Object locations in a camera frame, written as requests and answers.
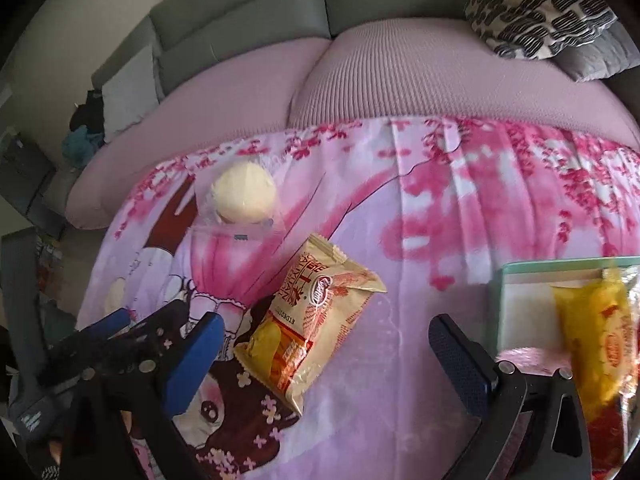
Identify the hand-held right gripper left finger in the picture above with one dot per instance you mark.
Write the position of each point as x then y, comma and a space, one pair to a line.
192, 365

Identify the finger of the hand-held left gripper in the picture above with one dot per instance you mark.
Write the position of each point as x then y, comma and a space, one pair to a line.
107, 324
160, 325

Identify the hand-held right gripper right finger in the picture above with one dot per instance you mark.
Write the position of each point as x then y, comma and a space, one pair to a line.
460, 365

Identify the teal edged white box tray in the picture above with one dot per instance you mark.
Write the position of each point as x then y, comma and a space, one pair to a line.
525, 305

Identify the beige orange snack packet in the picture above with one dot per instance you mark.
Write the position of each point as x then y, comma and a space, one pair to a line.
310, 320

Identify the yellow snack packet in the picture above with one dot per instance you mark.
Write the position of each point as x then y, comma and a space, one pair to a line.
600, 345

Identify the red foil snack packet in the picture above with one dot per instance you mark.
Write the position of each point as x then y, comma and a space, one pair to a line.
605, 435

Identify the person's left hand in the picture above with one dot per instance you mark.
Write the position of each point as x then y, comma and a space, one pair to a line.
55, 452

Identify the cream bun in clear packet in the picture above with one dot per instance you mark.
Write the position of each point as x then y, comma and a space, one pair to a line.
242, 192

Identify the dark grey cabinet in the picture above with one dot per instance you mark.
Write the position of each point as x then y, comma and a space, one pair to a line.
25, 180

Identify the pink floral printed blanket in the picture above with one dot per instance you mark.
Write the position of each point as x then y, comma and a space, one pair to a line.
400, 210

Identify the teal cloth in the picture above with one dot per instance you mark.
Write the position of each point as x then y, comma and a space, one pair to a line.
80, 147

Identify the dark clothes pile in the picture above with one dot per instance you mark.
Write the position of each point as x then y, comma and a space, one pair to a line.
87, 110

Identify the light grey cushion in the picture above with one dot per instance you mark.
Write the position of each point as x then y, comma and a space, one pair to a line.
127, 95

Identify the pink ribbed sofa cover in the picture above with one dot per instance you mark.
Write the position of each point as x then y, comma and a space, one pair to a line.
400, 75

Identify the grey sofa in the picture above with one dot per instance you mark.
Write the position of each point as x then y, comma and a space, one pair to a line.
240, 20

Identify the grey quilted pillow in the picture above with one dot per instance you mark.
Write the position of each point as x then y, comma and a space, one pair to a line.
600, 57

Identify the black white patterned pillow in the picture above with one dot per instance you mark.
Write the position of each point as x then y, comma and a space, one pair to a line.
535, 5

